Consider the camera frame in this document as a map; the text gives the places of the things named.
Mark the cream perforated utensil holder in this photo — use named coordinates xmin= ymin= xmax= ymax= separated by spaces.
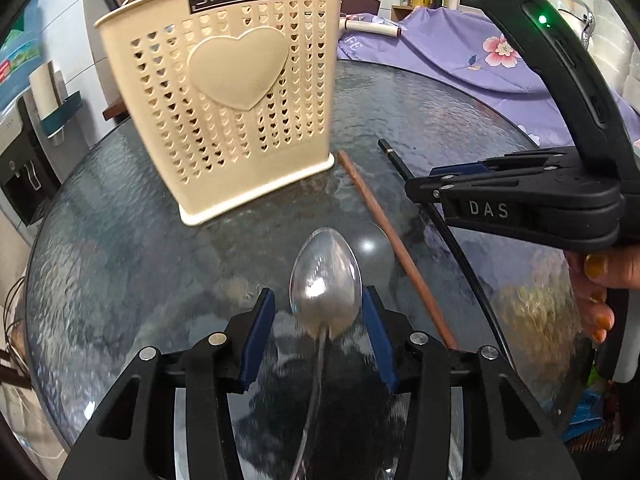
xmin=95 ymin=0 xmax=347 ymax=227

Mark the blue water jug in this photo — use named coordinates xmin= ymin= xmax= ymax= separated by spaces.
xmin=0 ymin=5 xmax=43 ymax=111

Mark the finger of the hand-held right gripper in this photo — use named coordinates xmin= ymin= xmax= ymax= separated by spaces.
xmin=429 ymin=149 xmax=583 ymax=178
xmin=404 ymin=162 xmax=623 ymax=221

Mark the tangle of cables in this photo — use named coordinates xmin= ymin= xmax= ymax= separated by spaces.
xmin=0 ymin=270 xmax=31 ymax=396

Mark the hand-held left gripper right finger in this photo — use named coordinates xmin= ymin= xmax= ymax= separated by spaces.
xmin=361 ymin=285 xmax=583 ymax=480

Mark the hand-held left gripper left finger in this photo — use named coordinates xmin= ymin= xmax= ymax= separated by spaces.
xmin=57 ymin=287 xmax=277 ymax=480

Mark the stack of white cups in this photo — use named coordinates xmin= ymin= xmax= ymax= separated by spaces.
xmin=590 ymin=0 xmax=640 ymax=126

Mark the person's right hand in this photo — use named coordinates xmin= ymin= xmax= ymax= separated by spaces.
xmin=565 ymin=247 xmax=640 ymax=345

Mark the purple floral cloth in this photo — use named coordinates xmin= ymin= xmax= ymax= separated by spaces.
xmin=336 ymin=7 xmax=640 ymax=153

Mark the brown wooden chopstick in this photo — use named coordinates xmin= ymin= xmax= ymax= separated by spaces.
xmin=336 ymin=150 xmax=460 ymax=351

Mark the water dispenser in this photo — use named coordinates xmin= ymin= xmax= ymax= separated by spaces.
xmin=0 ymin=95 xmax=61 ymax=226

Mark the teal wall holder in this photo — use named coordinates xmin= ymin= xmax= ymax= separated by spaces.
xmin=39 ymin=91 xmax=83 ymax=140

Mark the all-metal spoon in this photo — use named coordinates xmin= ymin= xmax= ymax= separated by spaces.
xmin=289 ymin=227 xmax=363 ymax=480

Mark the white paper roll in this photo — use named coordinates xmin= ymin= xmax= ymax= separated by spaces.
xmin=27 ymin=60 xmax=66 ymax=131

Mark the wooden counter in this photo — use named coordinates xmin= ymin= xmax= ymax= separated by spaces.
xmin=102 ymin=95 xmax=128 ymax=122

